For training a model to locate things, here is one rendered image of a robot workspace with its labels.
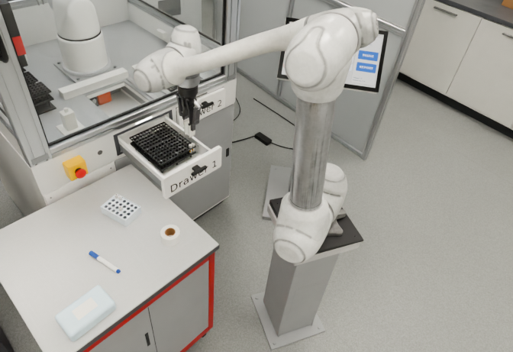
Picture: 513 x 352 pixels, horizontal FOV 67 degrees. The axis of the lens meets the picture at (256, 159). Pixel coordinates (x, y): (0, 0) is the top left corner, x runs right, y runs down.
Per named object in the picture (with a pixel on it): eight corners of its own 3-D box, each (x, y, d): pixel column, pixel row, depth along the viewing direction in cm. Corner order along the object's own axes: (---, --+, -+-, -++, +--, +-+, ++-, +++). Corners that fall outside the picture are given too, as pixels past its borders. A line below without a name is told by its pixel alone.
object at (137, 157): (215, 163, 166) (215, 152, 162) (166, 192, 151) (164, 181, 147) (159, 120, 185) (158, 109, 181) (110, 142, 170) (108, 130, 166)
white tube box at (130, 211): (141, 212, 152) (140, 206, 150) (126, 227, 146) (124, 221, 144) (117, 199, 156) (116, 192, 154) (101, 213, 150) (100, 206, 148)
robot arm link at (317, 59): (332, 234, 139) (308, 281, 124) (290, 218, 145) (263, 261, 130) (369, 14, 92) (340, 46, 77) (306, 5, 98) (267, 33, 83)
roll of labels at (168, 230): (180, 230, 147) (180, 224, 145) (179, 246, 142) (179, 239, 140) (161, 231, 146) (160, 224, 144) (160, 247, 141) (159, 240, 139)
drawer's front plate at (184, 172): (221, 166, 167) (221, 146, 160) (165, 199, 150) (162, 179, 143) (218, 164, 168) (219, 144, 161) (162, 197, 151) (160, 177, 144)
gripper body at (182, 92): (203, 85, 142) (203, 105, 148) (188, 75, 146) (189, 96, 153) (186, 91, 138) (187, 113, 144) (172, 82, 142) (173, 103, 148)
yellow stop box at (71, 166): (89, 174, 154) (85, 160, 149) (72, 182, 150) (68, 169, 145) (83, 167, 157) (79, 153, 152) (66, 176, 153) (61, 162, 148)
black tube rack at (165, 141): (196, 157, 167) (195, 146, 163) (162, 176, 157) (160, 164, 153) (165, 132, 178) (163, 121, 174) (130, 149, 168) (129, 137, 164)
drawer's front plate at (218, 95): (225, 107, 201) (225, 88, 193) (179, 128, 184) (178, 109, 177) (223, 105, 201) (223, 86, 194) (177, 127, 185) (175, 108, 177)
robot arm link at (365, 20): (315, 4, 110) (296, 18, 100) (381, -8, 100) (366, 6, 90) (324, 50, 116) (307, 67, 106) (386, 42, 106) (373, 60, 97)
